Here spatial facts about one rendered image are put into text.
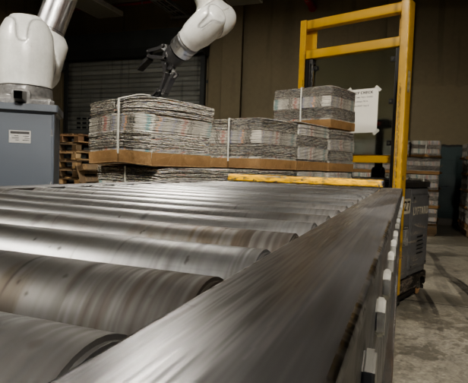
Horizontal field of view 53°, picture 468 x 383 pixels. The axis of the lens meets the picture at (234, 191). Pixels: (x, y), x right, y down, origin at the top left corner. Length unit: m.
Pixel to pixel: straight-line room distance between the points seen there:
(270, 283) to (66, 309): 0.07
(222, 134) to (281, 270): 2.00
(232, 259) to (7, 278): 0.09
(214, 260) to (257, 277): 0.05
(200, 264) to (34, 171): 1.27
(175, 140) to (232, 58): 7.62
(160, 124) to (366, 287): 1.44
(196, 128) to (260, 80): 7.37
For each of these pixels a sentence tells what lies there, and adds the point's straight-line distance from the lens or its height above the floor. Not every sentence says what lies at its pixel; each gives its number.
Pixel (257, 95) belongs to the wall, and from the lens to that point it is 9.01.
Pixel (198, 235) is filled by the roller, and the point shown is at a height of 0.80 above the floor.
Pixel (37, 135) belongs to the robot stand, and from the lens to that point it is 1.47.
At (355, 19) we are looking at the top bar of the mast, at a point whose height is 1.80.
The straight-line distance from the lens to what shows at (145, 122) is 1.60.
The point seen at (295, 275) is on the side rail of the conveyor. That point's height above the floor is 0.80.
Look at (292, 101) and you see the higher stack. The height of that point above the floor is 1.22.
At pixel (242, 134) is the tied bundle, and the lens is 2.09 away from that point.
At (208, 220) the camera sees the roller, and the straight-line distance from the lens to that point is 0.37.
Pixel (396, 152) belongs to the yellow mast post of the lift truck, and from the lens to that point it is 2.94.
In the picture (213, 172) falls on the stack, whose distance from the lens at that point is 1.78.
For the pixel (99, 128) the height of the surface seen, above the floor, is 0.96.
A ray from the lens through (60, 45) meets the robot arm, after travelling 1.75.
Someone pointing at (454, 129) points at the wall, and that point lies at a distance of 8.53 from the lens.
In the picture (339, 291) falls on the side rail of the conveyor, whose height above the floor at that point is 0.80.
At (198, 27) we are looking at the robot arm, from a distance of 1.62.
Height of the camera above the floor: 0.84
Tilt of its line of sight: 3 degrees down
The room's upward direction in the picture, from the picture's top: 2 degrees clockwise
